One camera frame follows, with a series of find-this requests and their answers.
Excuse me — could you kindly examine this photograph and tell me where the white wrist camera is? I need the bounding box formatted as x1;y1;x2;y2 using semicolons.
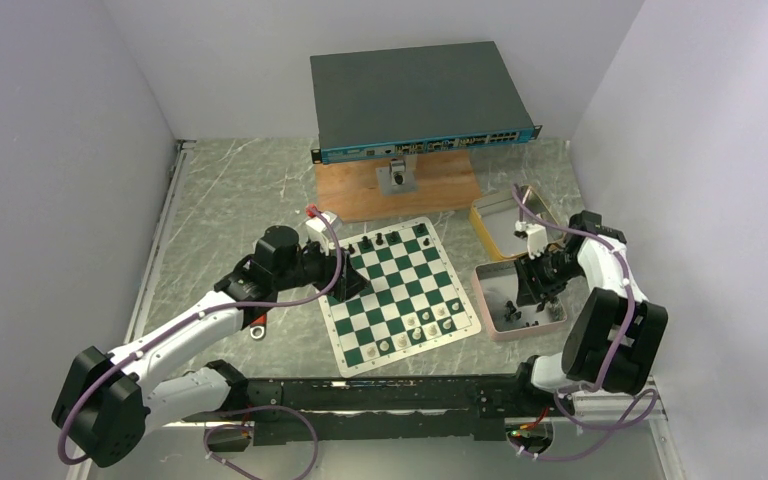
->
514;221;549;259
305;206;341;254

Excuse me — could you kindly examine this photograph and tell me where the aluminium frame rail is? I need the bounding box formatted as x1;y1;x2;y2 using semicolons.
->
52;140;197;469

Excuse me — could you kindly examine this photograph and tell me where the yellow metal tin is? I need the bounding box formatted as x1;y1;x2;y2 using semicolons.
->
468;185;564;261

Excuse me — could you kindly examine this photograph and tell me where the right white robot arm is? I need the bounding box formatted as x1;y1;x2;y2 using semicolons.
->
510;210;668;415

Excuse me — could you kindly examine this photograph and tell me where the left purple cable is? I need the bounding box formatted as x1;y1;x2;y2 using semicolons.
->
55;208;347;480

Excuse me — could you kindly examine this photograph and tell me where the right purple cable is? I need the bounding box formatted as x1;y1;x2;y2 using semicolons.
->
511;184;660;463

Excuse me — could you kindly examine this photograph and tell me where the black chess piece in tray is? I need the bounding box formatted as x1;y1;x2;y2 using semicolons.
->
503;300;522;323

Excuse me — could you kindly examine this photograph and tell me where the red handled adjustable wrench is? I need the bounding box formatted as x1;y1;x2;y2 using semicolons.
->
249;316;267;341

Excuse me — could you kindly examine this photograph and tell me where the pink plastic tray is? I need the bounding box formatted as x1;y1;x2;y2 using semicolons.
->
471;260;568;342

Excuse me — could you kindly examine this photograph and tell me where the wooden board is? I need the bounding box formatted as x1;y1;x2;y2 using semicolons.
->
314;151;482;223

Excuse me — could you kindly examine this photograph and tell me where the green white chess mat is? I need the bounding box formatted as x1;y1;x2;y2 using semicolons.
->
319;217;482;378

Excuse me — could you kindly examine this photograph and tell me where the dark grey network switch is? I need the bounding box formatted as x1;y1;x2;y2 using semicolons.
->
310;41;542;165

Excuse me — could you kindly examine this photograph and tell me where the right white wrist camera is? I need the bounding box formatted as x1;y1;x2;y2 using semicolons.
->
514;221;549;259

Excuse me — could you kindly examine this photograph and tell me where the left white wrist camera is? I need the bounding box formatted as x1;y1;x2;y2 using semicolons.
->
305;206;341;254

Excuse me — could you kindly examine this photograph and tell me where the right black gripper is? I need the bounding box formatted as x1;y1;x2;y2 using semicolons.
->
514;248;585;308

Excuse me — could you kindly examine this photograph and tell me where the purple cable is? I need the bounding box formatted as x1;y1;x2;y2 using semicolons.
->
55;208;347;480
511;184;660;463

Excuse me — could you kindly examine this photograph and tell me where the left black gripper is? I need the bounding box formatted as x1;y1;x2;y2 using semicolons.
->
274;234;370;301

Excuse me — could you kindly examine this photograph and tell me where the metal bracket with knob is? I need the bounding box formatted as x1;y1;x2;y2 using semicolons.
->
376;155;418;196

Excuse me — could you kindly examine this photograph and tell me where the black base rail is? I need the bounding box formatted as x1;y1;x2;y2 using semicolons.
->
187;371;554;446

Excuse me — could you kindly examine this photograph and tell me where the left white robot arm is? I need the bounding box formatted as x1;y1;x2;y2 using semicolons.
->
52;208;369;467

